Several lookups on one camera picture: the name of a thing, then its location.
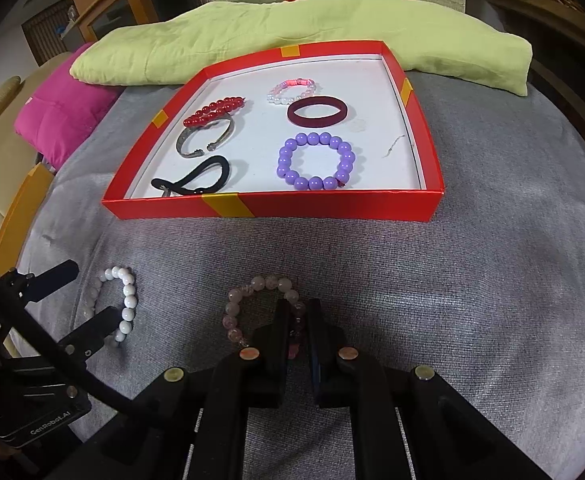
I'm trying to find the red cardboard box lid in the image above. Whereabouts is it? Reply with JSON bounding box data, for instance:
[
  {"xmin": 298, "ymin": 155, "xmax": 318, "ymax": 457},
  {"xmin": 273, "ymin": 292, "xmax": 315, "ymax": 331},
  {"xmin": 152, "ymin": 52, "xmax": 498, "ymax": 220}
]
[{"xmin": 101, "ymin": 40, "xmax": 446, "ymax": 222}]

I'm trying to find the light green folded blanket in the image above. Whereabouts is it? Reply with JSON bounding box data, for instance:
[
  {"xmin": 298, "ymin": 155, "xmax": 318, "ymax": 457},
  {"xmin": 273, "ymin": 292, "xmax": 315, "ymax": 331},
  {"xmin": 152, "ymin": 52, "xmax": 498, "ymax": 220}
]
[{"xmin": 69, "ymin": 0, "xmax": 533, "ymax": 99}]

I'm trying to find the silver metal bangle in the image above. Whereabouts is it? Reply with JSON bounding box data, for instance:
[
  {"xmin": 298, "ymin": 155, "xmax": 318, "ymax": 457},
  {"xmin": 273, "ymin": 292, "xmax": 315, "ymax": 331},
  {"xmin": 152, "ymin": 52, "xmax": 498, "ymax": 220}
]
[{"xmin": 176, "ymin": 112, "xmax": 236, "ymax": 159}]

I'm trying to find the pink cord bead bracelet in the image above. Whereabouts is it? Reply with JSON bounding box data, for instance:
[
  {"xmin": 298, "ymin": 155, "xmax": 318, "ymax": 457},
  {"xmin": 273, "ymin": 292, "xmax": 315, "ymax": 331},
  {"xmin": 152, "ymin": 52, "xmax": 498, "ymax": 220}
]
[{"xmin": 266, "ymin": 78, "xmax": 318, "ymax": 107}]

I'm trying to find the grey cabinet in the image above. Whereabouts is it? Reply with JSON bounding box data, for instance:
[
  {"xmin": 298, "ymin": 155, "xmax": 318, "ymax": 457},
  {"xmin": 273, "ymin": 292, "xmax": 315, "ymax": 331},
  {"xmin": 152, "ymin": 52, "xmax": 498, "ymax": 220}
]
[{"xmin": 58, "ymin": 6, "xmax": 87, "ymax": 47}]

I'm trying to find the pale pink bead bracelet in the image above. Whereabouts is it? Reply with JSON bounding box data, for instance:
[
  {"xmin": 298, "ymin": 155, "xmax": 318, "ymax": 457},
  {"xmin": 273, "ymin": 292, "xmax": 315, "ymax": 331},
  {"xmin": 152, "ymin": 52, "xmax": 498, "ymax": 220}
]
[{"xmin": 222, "ymin": 274, "xmax": 307, "ymax": 361}]

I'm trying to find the wooden cabinet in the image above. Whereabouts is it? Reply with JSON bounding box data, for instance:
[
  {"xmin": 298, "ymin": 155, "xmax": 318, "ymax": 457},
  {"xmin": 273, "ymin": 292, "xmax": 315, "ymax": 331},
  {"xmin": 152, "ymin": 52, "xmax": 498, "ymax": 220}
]
[{"xmin": 71, "ymin": 0, "xmax": 196, "ymax": 45}]

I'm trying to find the black hair tie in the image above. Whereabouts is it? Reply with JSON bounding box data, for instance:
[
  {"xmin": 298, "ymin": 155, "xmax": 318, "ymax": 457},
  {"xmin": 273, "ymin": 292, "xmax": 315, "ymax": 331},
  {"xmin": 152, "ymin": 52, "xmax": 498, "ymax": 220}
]
[{"xmin": 151, "ymin": 155, "xmax": 232, "ymax": 197}]

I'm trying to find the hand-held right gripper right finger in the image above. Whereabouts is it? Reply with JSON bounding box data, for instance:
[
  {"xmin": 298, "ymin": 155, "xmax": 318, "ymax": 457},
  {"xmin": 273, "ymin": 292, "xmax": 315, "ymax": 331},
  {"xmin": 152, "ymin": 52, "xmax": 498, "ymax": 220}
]
[{"xmin": 307, "ymin": 299, "xmax": 541, "ymax": 480}]

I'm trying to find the purple bead bracelet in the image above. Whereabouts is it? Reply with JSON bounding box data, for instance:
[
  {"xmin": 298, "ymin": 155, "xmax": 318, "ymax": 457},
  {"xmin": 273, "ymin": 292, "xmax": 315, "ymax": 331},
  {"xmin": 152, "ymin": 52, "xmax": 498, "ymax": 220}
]
[{"xmin": 276, "ymin": 132, "xmax": 353, "ymax": 191}]

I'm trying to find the red bead bracelet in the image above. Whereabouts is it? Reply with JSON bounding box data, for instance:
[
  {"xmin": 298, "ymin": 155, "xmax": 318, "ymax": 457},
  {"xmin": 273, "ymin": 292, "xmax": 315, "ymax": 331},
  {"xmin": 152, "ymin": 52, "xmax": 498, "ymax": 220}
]
[{"xmin": 183, "ymin": 95, "xmax": 247, "ymax": 129}]

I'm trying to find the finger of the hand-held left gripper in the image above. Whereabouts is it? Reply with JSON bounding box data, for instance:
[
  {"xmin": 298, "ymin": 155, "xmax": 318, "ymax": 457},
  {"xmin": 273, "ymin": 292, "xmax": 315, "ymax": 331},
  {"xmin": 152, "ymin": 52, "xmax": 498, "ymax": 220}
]
[
  {"xmin": 1, "ymin": 260, "xmax": 80, "ymax": 302},
  {"xmin": 56, "ymin": 308, "xmax": 120, "ymax": 359}
]

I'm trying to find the magenta pillow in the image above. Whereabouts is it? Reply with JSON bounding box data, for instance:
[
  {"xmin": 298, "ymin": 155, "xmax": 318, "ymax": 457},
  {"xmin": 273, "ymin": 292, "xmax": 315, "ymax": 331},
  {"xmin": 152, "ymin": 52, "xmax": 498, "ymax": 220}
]
[{"xmin": 14, "ymin": 41, "xmax": 122, "ymax": 171}]

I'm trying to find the white bead bracelet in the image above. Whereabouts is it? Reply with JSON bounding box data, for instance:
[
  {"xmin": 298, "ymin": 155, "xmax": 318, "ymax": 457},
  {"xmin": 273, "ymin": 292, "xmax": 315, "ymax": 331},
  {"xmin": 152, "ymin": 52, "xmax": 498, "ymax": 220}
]
[{"xmin": 82, "ymin": 266, "xmax": 139, "ymax": 345}]

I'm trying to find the black cable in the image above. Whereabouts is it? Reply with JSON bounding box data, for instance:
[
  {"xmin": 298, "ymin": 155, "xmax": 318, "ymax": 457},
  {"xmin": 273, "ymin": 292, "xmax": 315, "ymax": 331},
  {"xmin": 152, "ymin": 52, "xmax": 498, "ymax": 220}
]
[{"xmin": 0, "ymin": 246, "xmax": 140, "ymax": 413}]

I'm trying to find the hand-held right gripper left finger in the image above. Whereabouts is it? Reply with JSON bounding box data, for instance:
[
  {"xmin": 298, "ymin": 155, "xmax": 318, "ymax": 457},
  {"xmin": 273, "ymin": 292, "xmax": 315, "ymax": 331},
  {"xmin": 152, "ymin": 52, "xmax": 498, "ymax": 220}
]
[{"xmin": 72, "ymin": 300, "xmax": 293, "ymax": 480}]

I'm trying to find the dark maroon bangle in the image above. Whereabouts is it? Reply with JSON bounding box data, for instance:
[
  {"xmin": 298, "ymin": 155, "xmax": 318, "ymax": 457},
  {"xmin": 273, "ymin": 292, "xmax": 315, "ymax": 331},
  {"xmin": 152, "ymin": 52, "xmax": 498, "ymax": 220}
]
[{"xmin": 287, "ymin": 95, "xmax": 349, "ymax": 129}]

